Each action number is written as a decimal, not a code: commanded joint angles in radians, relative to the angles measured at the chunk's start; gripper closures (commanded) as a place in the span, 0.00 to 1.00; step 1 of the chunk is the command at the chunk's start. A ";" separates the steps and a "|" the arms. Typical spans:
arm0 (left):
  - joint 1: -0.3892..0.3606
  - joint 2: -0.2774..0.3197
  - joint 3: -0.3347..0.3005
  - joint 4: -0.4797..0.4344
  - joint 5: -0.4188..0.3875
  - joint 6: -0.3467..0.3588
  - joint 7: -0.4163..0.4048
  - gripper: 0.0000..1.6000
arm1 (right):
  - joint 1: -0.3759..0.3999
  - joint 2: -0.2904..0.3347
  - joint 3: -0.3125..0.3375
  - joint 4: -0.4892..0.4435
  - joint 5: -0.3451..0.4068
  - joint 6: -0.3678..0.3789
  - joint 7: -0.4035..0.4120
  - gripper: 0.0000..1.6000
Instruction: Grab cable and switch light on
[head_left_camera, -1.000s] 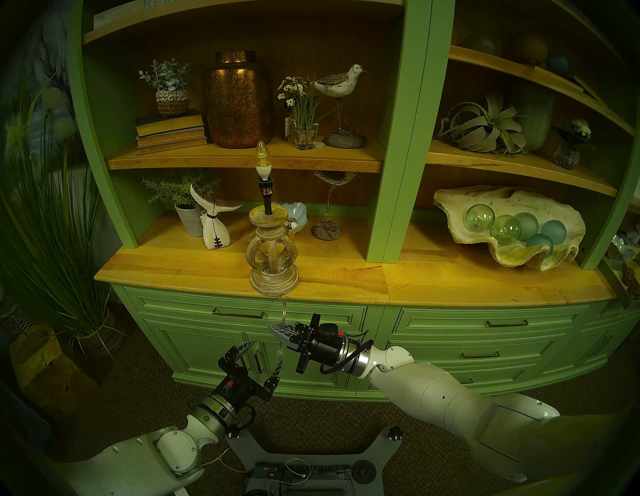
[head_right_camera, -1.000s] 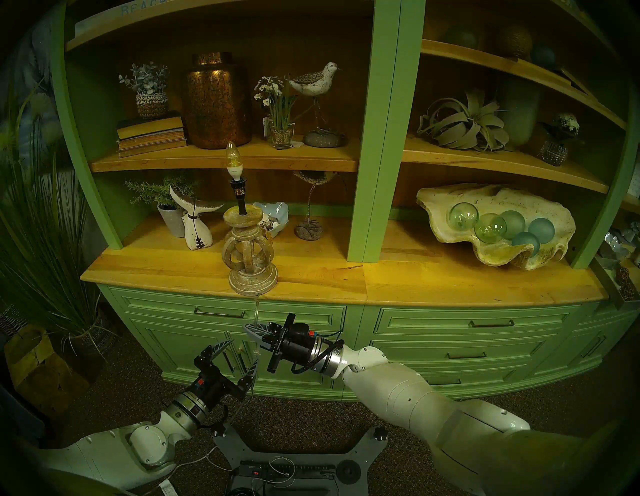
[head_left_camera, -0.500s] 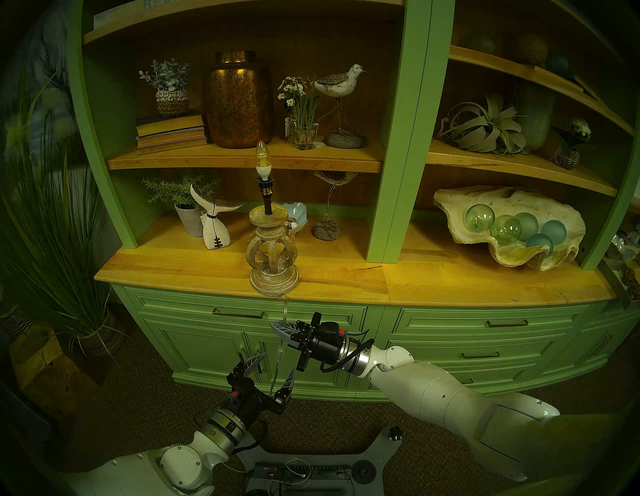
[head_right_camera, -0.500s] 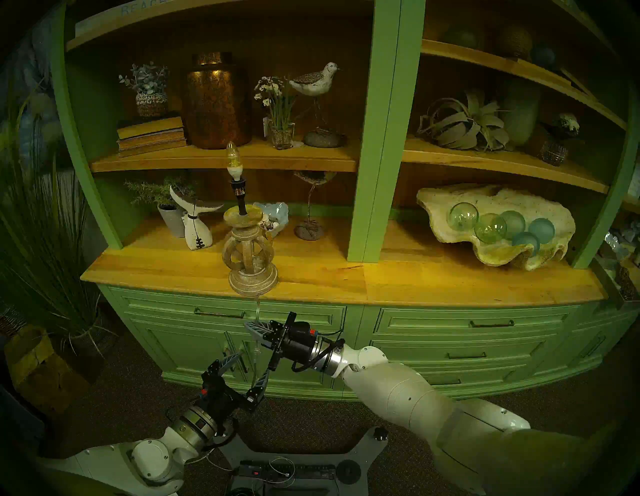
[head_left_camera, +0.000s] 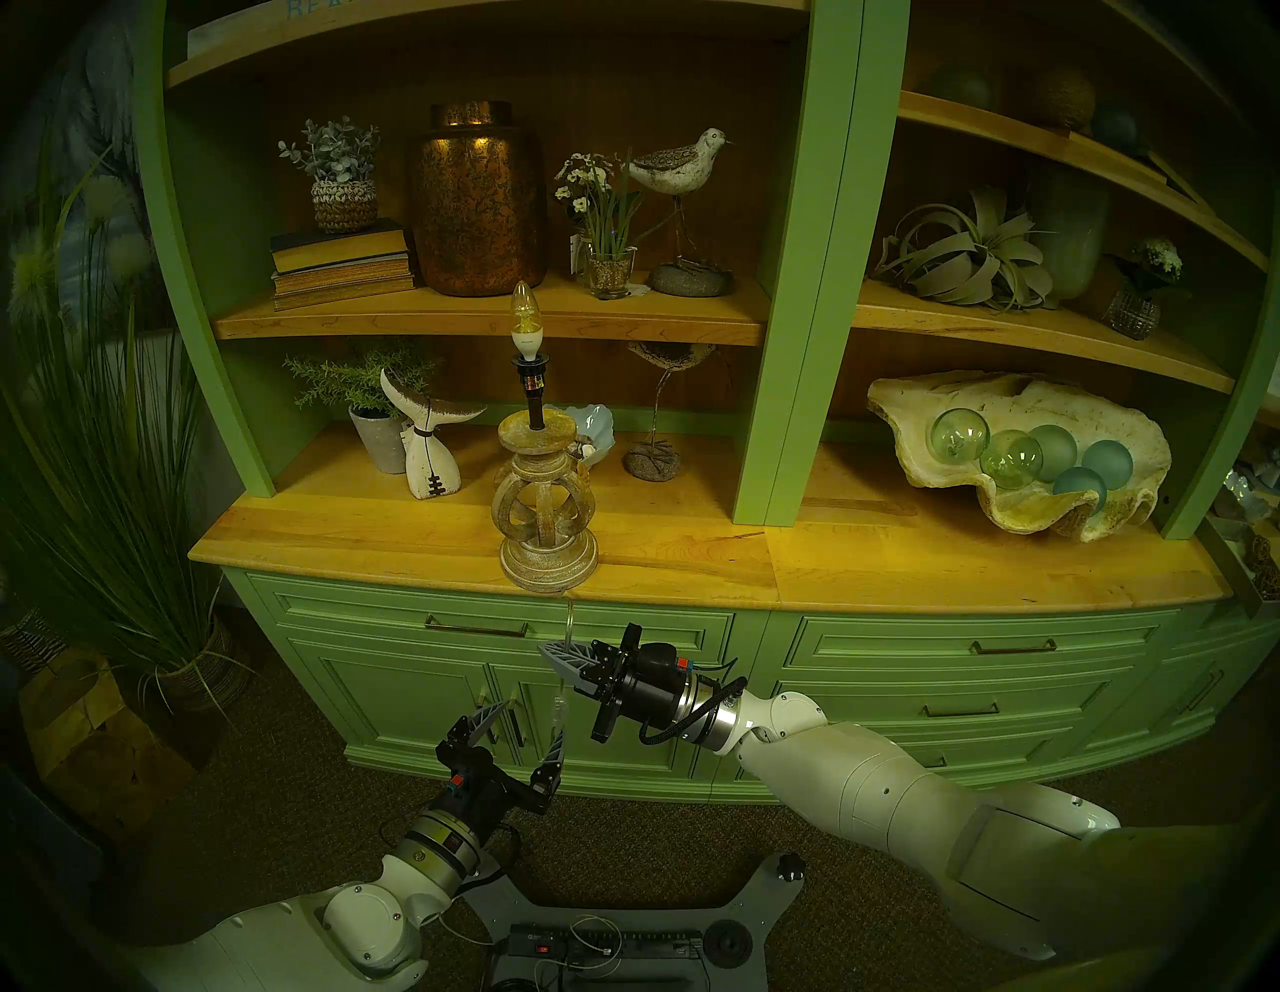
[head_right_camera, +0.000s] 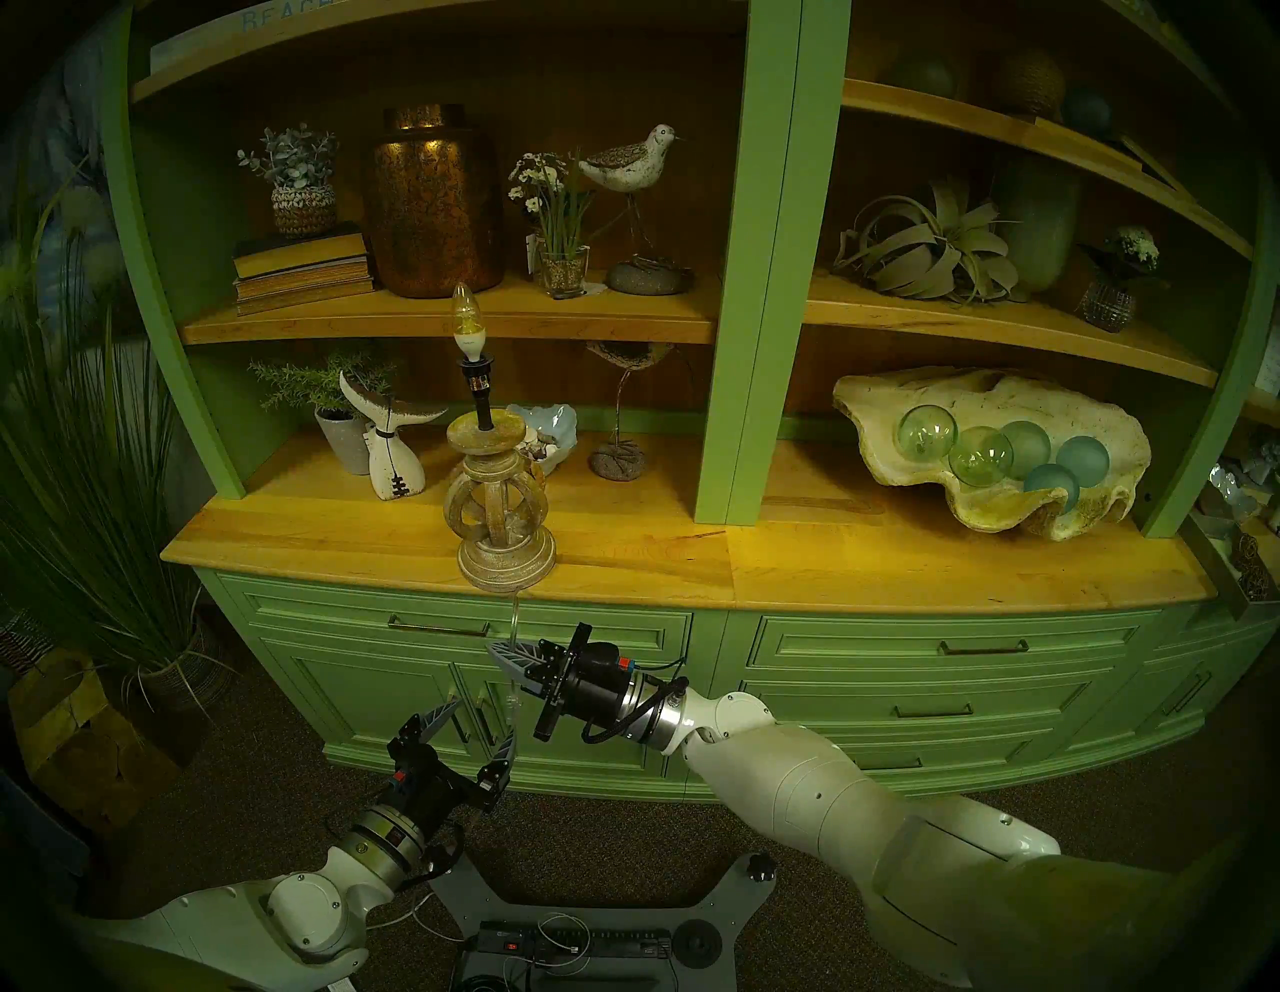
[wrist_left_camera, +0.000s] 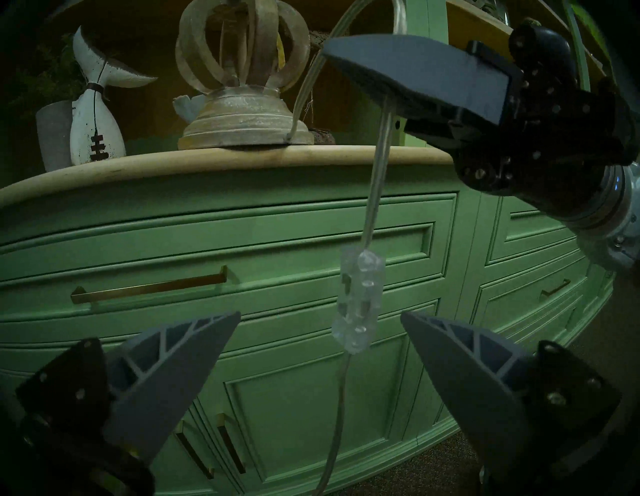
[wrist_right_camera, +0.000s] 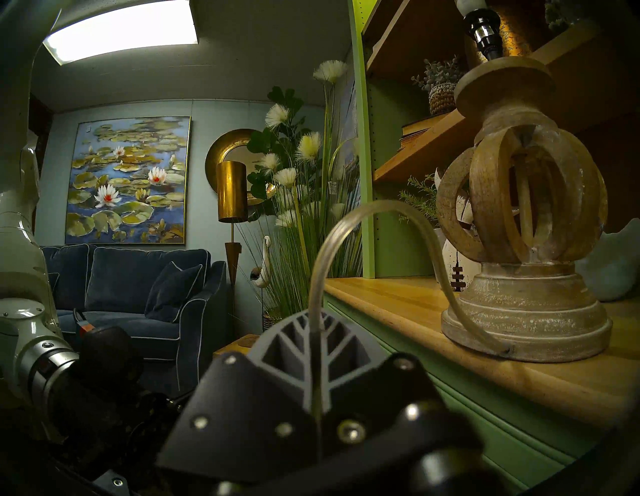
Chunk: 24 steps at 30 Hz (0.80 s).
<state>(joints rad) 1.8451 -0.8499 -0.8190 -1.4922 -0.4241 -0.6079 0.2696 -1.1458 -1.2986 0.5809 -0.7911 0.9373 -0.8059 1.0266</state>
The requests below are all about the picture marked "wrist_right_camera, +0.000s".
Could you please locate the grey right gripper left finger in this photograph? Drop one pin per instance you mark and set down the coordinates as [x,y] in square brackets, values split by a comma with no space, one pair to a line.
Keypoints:
[250,410]

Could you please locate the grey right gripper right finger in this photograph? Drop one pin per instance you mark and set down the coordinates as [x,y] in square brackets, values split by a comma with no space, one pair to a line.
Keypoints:
[380,400]

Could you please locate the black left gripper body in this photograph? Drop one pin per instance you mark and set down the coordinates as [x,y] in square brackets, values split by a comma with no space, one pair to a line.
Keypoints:
[110,360]

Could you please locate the yellow wood stump stool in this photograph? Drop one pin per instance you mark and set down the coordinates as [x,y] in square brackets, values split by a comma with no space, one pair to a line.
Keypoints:
[240,345]

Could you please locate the dark blue sofa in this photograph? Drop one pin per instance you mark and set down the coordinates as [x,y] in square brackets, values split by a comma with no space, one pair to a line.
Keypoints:
[120,280]

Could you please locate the dark blue cushion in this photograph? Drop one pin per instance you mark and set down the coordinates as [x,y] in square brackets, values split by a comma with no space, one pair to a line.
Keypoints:
[172,295]

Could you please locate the white swan figurine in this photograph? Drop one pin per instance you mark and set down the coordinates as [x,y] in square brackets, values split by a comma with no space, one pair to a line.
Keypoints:
[264,270]

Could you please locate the white whale tail figurine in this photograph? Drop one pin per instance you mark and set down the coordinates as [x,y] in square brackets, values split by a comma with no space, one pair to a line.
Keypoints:
[452,270]

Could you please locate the green cabinet hutch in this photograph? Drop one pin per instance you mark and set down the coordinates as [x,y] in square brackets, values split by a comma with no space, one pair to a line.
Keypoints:
[385,240]

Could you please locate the tall grass plant in basket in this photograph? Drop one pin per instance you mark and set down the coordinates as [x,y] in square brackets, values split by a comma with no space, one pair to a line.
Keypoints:
[300,250]

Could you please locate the carved wooden table lamp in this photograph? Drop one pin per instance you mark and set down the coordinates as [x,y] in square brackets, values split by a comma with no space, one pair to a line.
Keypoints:
[525,310]

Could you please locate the water lily painting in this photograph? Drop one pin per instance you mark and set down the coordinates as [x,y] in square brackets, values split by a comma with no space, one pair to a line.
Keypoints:
[125,180]

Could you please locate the rosemary plant in grey pot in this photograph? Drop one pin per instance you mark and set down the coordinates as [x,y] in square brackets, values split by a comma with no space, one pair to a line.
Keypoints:
[420,200]

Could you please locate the gold cylinder floor lamp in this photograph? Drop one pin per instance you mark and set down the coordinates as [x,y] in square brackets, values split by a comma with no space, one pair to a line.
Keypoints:
[232,192]

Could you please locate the round gold framed mirror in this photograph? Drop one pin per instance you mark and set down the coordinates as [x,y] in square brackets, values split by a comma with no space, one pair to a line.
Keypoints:
[220,145]

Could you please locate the old yellowed book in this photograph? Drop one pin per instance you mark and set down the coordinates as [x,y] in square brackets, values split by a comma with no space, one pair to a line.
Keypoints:
[407,142]

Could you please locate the pale blue shell dish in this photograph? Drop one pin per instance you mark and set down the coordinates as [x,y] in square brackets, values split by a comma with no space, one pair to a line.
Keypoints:
[610,270]

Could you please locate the eucalyptus plant in woven pot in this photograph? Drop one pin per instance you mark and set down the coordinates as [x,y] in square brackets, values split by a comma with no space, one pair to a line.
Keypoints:
[442,97]

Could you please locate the dark leafy plant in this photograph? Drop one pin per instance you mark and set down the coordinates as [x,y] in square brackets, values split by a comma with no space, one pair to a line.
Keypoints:
[285,100]

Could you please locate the rectangular ceiling light panel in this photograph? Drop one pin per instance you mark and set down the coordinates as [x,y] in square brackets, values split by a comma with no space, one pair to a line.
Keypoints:
[125,30]

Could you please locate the large copper vase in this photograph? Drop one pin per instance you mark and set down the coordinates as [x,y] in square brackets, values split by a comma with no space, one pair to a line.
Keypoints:
[515,35]

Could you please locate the candle shaped light bulb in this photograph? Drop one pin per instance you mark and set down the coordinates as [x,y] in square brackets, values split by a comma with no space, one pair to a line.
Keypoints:
[470,6]

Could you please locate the white flowers in glass vase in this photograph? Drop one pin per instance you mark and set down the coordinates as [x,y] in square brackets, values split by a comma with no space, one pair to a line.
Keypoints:
[560,15]

